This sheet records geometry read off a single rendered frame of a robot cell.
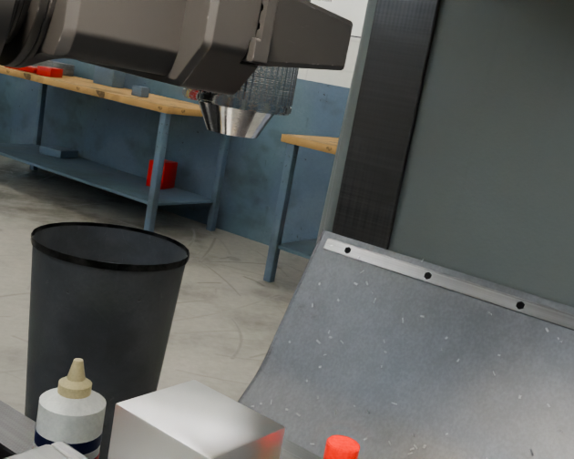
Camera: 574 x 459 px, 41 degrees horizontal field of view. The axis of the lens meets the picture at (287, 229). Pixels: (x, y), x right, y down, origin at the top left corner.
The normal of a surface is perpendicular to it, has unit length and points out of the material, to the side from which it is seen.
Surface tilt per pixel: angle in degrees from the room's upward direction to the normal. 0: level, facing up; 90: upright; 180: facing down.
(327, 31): 90
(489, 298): 63
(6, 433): 0
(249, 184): 90
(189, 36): 89
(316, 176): 90
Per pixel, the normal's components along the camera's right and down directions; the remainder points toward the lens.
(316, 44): 0.60, 0.26
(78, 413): 0.36, -0.69
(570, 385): -0.42, -0.38
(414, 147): -0.56, 0.07
